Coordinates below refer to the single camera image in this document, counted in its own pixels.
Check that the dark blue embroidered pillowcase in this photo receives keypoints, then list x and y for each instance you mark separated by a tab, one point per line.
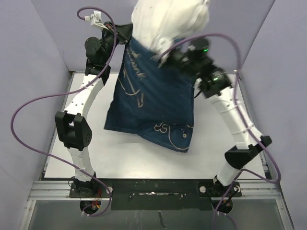
153	102

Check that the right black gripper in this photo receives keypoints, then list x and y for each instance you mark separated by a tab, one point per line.
169	62

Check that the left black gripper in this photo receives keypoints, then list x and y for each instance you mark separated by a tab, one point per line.
123	32

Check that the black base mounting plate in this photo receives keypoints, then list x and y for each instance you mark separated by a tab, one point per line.
153	194

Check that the white pillow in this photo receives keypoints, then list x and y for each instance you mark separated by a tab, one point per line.
175	19

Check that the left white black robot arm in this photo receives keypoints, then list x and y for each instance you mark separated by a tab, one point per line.
72	127

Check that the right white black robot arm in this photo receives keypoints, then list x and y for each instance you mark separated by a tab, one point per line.
218	89

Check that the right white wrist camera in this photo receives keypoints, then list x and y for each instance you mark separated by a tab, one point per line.
160	48

